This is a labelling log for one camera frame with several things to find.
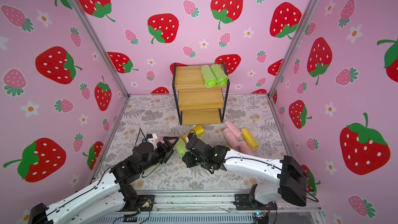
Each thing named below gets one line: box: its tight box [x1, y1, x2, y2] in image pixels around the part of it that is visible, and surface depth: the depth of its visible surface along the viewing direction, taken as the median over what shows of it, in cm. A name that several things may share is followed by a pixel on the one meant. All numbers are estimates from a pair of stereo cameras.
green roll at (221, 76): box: [210, 63, 229, 87], surface depth 80 cm
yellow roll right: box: [241, 128, 259, 150], surface depth 96 cm
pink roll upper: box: [223, 119, 244, 141], surface depth 99 cm
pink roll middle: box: [222, 127, 240, 149], surface depth 95 cm
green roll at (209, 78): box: [201, 64, 218, 89], surface depth 80 cm
